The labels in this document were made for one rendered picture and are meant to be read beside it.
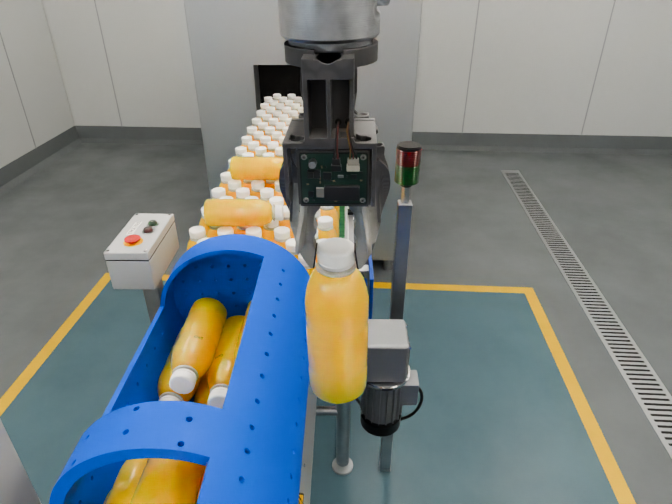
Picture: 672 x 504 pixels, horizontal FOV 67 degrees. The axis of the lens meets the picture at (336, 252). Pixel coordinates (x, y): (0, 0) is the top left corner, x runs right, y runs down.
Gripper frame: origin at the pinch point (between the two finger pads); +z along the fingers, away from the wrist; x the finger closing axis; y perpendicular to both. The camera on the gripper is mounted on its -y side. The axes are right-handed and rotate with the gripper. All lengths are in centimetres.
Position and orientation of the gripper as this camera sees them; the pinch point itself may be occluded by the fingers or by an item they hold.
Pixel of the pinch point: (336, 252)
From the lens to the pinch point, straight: 50.5
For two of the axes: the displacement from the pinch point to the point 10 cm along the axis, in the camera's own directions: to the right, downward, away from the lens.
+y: -0.4, 5.2, -8.5
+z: 0.1, 8.5, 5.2
